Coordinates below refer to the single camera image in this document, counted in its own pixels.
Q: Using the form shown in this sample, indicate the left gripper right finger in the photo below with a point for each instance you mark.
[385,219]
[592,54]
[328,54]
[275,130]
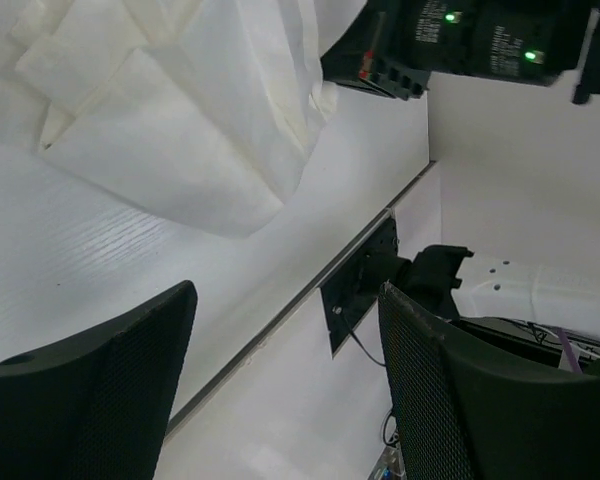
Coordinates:
[466,409]

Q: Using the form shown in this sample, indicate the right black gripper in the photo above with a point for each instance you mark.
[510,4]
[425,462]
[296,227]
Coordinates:
[392,47]

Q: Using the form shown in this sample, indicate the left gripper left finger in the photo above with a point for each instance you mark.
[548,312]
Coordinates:
[96,404]

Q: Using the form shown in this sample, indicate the white pleated skirt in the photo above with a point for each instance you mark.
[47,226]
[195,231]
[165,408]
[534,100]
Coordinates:
[205,113]

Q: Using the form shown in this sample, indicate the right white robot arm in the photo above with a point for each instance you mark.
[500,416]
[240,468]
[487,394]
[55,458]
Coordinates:
[453,282]

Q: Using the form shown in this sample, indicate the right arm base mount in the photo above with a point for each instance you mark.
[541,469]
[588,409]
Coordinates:
[350,291]

